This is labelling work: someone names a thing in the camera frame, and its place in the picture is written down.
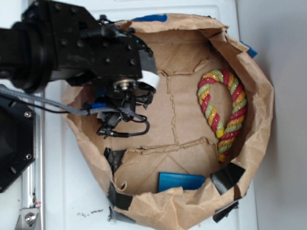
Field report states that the blue rectangular block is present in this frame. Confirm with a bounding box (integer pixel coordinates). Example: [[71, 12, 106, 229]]
[[158, 172, 205, 192]]

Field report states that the brown paper bag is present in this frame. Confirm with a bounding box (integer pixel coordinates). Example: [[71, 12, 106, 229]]
[[64, 14, 274, 230]]

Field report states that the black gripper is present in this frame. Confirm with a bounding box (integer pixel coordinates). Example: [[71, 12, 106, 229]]
[[95, 47, 160, 139]]

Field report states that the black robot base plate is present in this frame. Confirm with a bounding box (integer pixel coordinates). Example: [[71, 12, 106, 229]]
[[0, 94, 34, 193]]

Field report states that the grey braided cable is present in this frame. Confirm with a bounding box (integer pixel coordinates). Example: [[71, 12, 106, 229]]
[[0, 85, 151, 138]]

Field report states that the metal corner bracket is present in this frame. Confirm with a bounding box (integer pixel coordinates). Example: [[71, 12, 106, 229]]
[[14, 207, 42, 230]]

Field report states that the aluminium rail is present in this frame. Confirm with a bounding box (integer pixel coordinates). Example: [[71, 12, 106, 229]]
[[21, 100, 45, 230]]

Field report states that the multicolour rope ring toy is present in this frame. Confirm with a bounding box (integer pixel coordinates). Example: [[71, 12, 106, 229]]
[[197, 69, 247, 163]]

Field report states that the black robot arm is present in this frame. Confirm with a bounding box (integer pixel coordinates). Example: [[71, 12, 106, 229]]
[[0, 0, 159, 138]]

